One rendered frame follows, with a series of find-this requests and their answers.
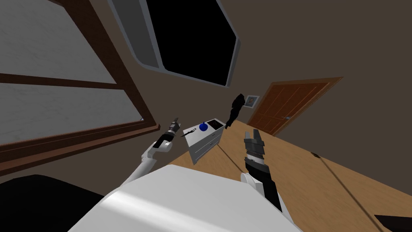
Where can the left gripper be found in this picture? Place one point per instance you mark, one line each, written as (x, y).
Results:
(173, 128)

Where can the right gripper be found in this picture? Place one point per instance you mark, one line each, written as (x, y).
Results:
(254, 145)

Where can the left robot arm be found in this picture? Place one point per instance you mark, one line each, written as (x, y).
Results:
(148, 158)

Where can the black hanging coat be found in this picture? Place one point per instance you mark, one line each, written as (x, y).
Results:
(237, 106)

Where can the white drawer cabinet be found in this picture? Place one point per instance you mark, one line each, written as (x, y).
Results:
(204, 143)

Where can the brown wooden door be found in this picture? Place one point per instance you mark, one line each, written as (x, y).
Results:
(289, 103)

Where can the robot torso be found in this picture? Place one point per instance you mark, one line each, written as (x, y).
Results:
(180, 203)

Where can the grey framed dark window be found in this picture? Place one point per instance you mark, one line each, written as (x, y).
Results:
(193, 35)

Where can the brown framed window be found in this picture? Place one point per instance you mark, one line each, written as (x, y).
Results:
(58, 77)

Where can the framed wall picture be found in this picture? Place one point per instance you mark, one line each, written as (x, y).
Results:
(250, 101)

